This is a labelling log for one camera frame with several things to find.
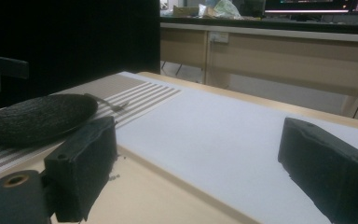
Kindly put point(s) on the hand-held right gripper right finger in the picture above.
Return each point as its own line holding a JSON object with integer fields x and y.
{"x": 326, "y": 174}

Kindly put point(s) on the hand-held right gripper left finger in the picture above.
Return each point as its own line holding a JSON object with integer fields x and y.
{"x": 80, "y": 168}

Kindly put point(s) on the round black plate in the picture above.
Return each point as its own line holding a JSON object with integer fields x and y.
{"x": 37, "y": 119}

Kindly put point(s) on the striped placemat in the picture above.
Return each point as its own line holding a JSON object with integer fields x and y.
{"x": 143, "y": 99}

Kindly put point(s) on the wooden table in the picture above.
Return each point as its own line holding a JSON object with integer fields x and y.
{"x": 261, "y": 104}

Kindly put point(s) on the white board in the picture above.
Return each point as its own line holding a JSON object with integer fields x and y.
{"x": 214, "y": 140}

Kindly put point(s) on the beige background desk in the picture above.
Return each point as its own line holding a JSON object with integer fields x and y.
{"x": 292, "y": 59}

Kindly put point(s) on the white power outlet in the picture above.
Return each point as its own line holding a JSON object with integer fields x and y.
{"x": 219, "y": 37}

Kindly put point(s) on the cardboard box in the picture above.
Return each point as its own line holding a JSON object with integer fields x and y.
{"x": 185, "y": 11}

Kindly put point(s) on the green plastic bag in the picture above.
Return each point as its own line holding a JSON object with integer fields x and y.
{"x": 227, "y": 9}

